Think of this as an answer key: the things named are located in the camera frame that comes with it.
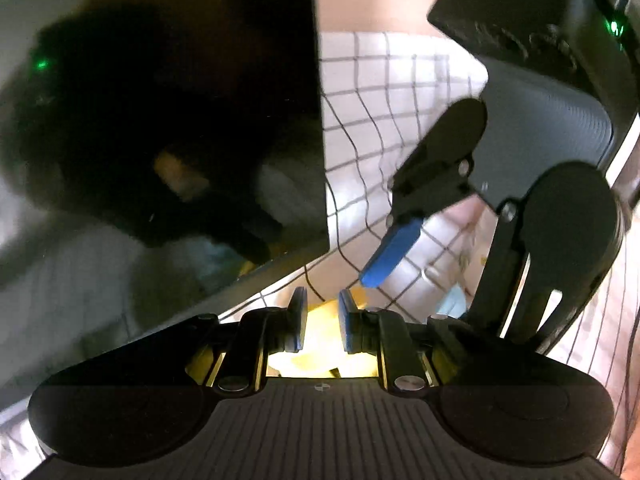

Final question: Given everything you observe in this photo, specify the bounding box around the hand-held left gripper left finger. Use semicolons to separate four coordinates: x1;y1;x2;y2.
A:
185;287;309;394

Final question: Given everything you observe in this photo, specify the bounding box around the white checked cloth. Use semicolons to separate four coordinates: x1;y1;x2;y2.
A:
0;30;640;480

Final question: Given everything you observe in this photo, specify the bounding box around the black monitor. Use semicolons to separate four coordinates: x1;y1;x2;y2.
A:
0;0;332;411

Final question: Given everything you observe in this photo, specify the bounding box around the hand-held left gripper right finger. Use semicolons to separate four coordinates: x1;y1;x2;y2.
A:
338;289;467;393

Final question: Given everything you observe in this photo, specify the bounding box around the yellow sponge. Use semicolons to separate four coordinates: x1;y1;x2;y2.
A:
267;299;383;379

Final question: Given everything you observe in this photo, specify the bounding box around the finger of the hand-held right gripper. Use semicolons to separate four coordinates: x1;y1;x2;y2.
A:
361;132;476;289
466;200;622;357

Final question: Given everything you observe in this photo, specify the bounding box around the blue plastic packet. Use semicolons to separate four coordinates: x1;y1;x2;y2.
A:
434;286;469;318

